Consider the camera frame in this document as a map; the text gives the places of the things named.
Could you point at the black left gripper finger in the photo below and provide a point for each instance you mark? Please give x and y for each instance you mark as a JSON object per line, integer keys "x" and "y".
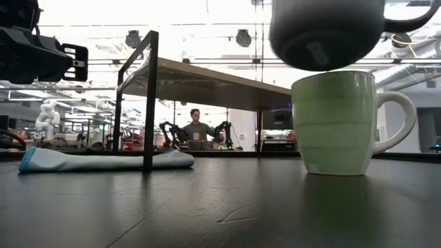
{"x": 78, "y": 62}

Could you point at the grey ceramic mug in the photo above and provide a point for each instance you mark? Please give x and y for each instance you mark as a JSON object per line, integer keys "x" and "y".
{"x": 324, "y": 34}

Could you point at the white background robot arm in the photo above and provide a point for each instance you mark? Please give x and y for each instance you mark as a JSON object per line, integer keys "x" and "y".
{"x": 48, "y": 118}

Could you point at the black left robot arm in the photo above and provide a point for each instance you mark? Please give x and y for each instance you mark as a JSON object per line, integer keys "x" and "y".
{"x": 17, "y": 12}

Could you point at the black background robot arm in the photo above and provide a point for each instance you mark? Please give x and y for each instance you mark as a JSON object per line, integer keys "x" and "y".
{"x": 224, "y": 132}
{"x": 174, "y": 132}

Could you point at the wooden shelf with black legs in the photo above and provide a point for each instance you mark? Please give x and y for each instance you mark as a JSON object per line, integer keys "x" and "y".
{"x": 206, "y": 86}

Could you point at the round ceiling lamp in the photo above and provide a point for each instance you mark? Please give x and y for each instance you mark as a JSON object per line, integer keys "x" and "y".
{"x": 243, "y": 38}
{"x": 133, "y": 39}
{"x": 401, "y": 40}

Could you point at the white cloth with teal edge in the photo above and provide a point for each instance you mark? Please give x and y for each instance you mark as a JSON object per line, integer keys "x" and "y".
{"x": 103, "y": 160}

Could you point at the person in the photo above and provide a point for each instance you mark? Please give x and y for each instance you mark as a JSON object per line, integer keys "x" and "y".
{"x": 197, "y": 131}

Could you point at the black table frame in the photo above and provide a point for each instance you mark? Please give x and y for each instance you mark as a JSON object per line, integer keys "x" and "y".
{"x": 241, "y": 154}

